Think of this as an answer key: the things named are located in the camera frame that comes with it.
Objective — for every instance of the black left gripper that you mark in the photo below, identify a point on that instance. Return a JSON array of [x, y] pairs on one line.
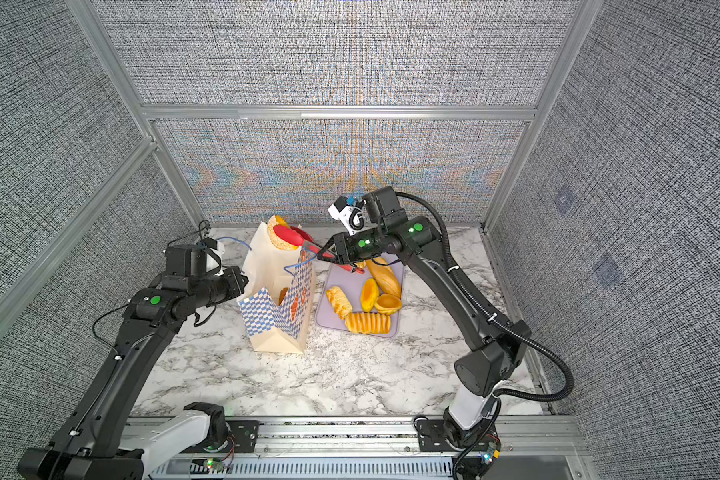
[[238, 287]]

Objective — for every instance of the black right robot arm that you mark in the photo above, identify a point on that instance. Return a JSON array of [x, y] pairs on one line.
[[410, 228]]

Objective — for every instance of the red silicone steel tongs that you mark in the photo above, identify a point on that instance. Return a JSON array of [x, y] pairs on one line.
[[315, 249]]

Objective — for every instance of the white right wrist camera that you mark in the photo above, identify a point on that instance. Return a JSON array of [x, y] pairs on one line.
[[349, 211]]

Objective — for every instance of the lilac plastic tray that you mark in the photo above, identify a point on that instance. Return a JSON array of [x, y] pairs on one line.
[[352, 285]]

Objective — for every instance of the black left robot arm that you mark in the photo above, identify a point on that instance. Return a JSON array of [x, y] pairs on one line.
[[88, 444]]

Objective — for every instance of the blue checkered paper bag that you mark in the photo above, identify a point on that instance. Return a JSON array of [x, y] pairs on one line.
[[271, 328]]

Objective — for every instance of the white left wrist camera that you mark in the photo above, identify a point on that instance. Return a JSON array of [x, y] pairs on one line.
[[213, 256]]

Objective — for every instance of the yellow oval bun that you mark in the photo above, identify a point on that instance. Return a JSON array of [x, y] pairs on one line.
[[370, 292]]

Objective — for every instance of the aluminium enclosure frame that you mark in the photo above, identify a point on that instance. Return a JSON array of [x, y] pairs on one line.
[[573, 147]]

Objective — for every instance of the sesame sugar bun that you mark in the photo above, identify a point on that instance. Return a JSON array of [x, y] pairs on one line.
[[281, 235]]

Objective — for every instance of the pale braided pastry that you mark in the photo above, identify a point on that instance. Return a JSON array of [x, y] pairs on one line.
[[339, 302]]

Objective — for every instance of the round yellow tart bread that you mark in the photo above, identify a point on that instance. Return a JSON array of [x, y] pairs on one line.
[[387, 304]]

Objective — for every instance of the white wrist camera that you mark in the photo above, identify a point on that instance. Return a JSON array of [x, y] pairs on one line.
[[213, 256], [349, 211]]

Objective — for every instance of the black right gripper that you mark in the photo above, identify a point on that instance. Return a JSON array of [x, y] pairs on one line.
[[347, 250]]

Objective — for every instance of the long baguette loaf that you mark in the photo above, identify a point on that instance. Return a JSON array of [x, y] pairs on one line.
[[384, 276]]

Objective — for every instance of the ridged spiral bread roll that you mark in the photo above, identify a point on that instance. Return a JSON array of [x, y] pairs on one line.
[[368, 323]]

